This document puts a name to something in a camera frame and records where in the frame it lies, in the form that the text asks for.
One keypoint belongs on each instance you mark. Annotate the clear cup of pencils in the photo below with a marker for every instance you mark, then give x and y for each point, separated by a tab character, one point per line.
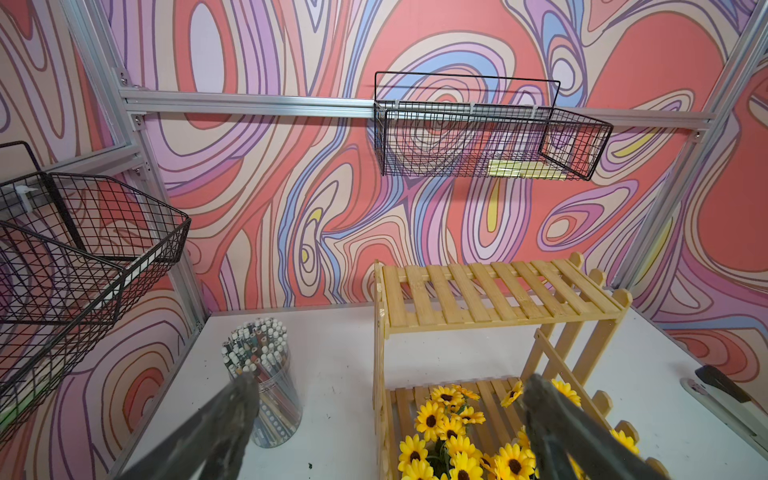
260	347

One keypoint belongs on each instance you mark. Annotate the left black wire basket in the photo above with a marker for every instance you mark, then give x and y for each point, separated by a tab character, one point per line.
78	251

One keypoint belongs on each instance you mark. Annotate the black wire basket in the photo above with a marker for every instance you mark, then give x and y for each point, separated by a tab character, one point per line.
452	125
78	251

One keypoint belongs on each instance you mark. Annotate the wooden two-tier shelf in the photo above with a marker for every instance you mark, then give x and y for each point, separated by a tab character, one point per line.
489	327

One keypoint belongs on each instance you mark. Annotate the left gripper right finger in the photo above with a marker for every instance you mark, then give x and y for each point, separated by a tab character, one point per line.
576	438

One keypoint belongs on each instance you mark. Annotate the grey black stapler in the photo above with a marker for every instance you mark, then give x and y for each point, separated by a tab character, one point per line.
732	405

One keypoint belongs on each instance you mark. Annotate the back black wire basket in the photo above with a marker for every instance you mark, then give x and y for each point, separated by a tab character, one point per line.
452	125

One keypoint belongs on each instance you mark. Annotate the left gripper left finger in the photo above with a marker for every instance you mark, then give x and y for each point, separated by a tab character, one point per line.
211	443

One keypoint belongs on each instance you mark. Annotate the sunflower pot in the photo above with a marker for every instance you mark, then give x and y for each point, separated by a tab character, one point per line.
540	444
433	433

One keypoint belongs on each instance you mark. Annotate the yellow sticky notes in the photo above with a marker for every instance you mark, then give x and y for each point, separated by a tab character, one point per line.
535	170

